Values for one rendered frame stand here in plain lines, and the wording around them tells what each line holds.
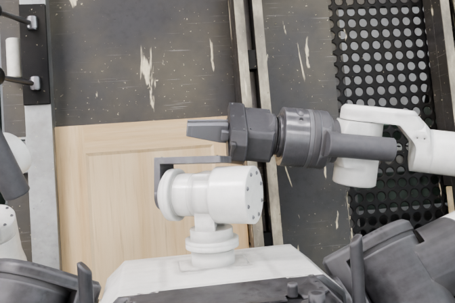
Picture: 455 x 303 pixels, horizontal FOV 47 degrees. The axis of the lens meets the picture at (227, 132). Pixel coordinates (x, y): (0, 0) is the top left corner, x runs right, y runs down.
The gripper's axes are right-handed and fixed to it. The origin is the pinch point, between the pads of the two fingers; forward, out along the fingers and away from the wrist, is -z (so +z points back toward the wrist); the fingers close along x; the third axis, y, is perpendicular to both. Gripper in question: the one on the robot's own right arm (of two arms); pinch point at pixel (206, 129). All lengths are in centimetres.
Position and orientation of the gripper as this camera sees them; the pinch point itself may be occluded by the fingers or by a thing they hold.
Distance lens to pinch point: 77.1
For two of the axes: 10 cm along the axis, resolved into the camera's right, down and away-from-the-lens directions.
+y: -1.2, 8.7, 4.8
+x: 0.3, 4.9, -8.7
